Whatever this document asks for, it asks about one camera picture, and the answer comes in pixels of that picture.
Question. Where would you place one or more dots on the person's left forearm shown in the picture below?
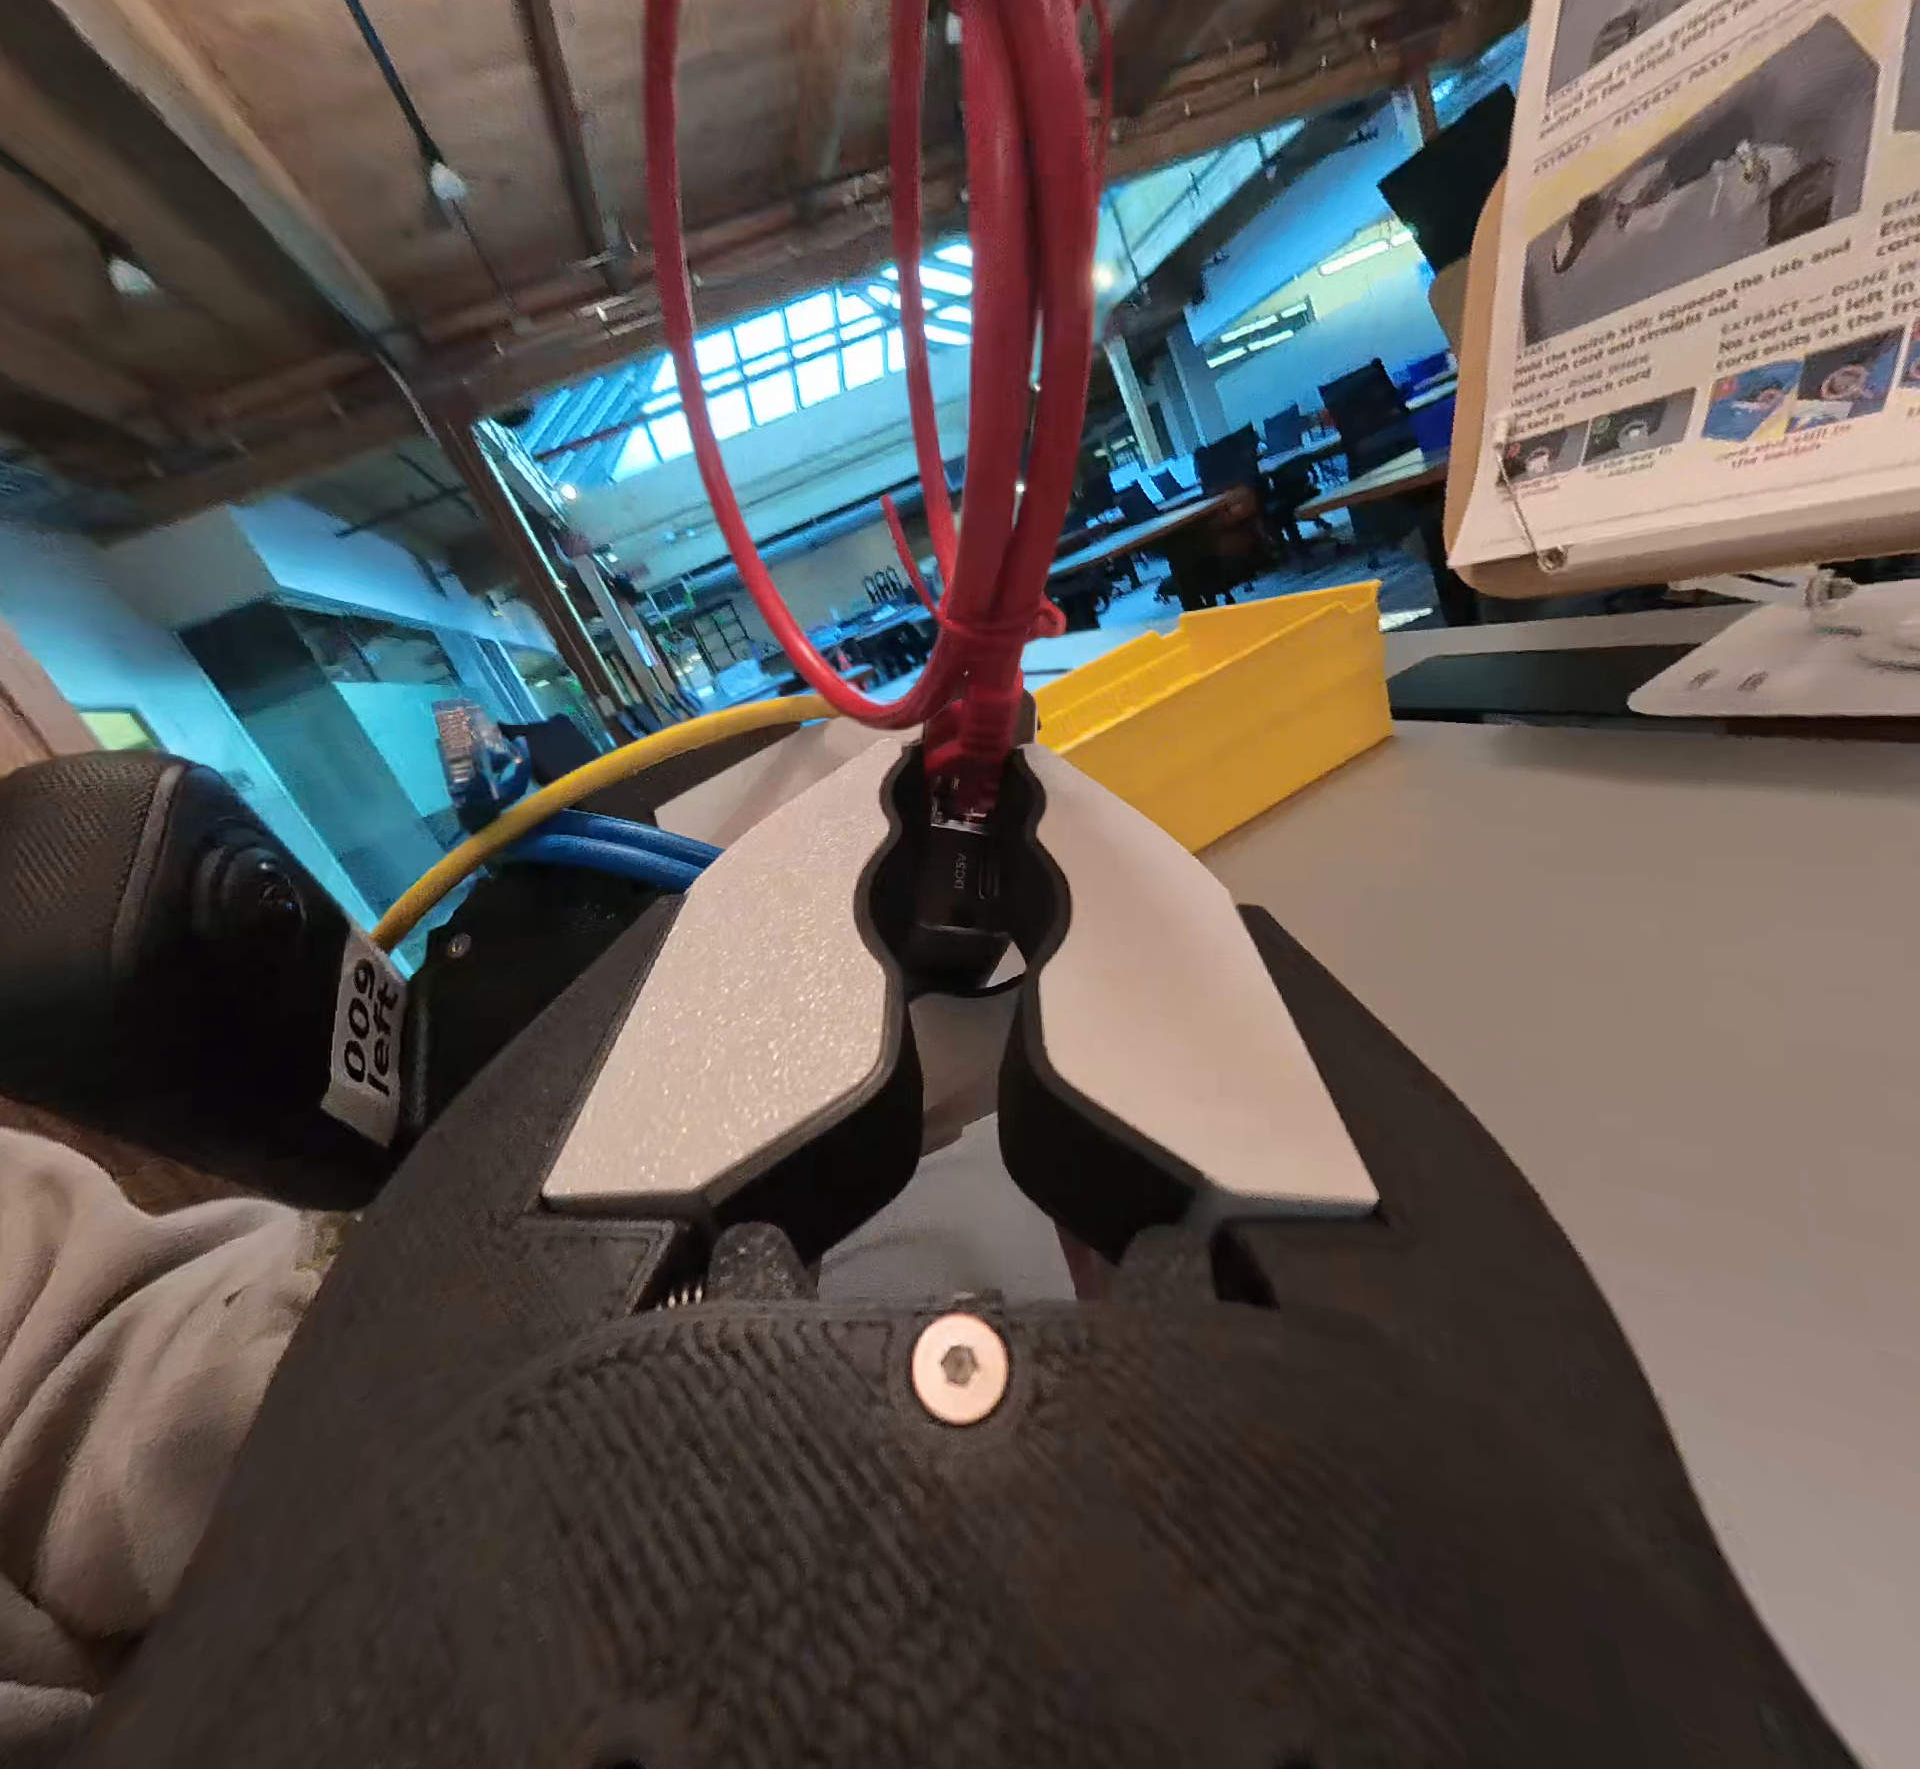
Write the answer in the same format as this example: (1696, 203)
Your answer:
(120, 1348)

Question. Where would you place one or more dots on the yellow plastic bin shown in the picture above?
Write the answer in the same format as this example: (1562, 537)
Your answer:
(1229, 719)

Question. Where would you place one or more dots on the group of black office chairs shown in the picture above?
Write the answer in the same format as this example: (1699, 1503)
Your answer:
(1364, 410)

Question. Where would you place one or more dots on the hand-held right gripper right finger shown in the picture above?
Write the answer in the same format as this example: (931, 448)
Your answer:
(1199, 1049)

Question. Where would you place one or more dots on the white stand base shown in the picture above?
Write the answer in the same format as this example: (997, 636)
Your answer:
(1768, 672)

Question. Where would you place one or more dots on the pendant ceiling lamp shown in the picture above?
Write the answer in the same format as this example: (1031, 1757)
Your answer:
(126, 275)
(445, 186)

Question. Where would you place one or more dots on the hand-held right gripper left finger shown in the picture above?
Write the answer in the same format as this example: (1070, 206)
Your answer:
(734, 1049)

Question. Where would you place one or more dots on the printed instruction sheet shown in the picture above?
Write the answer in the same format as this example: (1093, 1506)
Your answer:
(1694, 224)

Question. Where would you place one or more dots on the group of wooden office desks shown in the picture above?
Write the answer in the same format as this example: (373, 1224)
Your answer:
(1169, 524)

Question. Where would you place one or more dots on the black display screen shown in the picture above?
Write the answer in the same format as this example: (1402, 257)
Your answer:
(1446, 186)

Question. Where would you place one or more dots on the black ethernet splitter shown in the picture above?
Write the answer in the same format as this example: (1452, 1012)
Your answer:
(960, 898)

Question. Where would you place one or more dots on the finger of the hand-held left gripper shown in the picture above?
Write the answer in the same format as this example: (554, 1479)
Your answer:
(780, 769)

